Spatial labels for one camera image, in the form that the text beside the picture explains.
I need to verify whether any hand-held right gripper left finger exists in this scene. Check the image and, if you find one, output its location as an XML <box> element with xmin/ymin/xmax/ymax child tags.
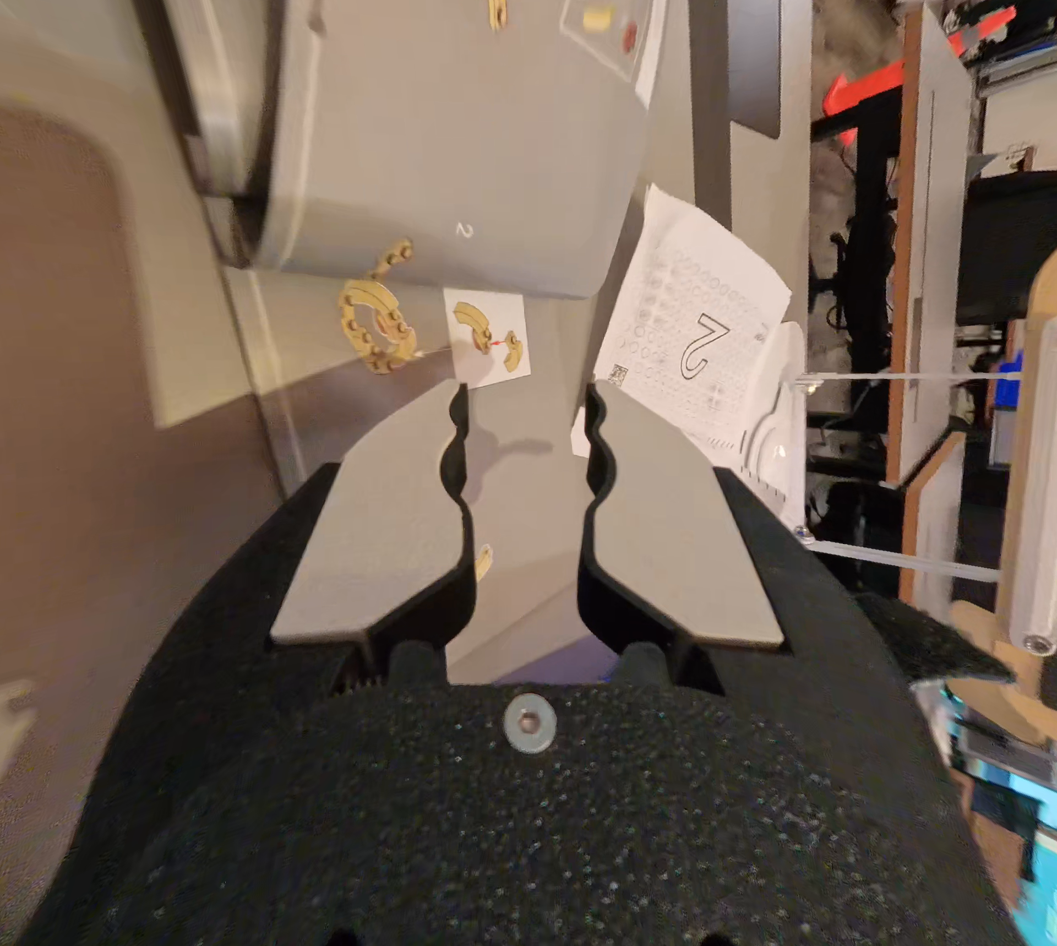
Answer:
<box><xmin>271</xmin><ymin>382</ymin><xmax>480</xmax><ymax>645</ymax></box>

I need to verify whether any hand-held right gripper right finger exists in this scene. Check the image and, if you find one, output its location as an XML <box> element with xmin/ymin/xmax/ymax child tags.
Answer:
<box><xmin>575</xmin><ymin>382</ymin><xmax>786</xmax><ymax>662</ymax></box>

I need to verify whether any grey instruction booklet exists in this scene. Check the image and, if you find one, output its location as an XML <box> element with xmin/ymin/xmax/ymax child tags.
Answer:
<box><xmin>107</xmin><ymin>0</ymin><xmax>662</xmax><ymax>683</ymax></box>

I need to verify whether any clear acrylic stand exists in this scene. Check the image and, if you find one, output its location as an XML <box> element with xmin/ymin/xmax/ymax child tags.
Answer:
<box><xmin>739</xmin><ymin>318</ymin><xmax>1025</xmax><ymax>584</ymax></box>

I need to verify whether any white printed paper bag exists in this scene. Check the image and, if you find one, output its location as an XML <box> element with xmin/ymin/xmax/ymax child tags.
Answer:
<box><xmin>570</xmin><ymin>182</ymin><xmax>794</xmax><ymax>468</ymax></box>

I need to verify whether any grey metal bar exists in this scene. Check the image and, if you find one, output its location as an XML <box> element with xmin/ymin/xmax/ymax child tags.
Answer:
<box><xmin>1007</xmin><ymin>318</ymin><xmax>1057</xmax><ymax>658</ymax></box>

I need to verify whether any wooden-edged side table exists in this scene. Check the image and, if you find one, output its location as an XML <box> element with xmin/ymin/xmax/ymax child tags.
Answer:
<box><xmin>887</xmin><ymin>4</ymin><xmax>992</xmax><ymax>608</ymax></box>

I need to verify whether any black monitor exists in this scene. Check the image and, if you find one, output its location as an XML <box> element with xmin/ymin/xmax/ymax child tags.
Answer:
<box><xmin>958</xmin><ymin>170</ymin><xmax>1057</xmax><ymax>328</ymax></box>

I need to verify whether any red object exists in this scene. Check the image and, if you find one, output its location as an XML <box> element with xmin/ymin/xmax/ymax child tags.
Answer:
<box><xmin>824</xmin><ymin>58</ymin><xmax>907</xmax><ymax>118</ymax></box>

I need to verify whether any dark grey board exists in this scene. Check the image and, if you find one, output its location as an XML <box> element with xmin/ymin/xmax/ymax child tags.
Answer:
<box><xmin>725</xmin><ymin>0</ymin><xmax>783</xmax><ymax>139</ymax></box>

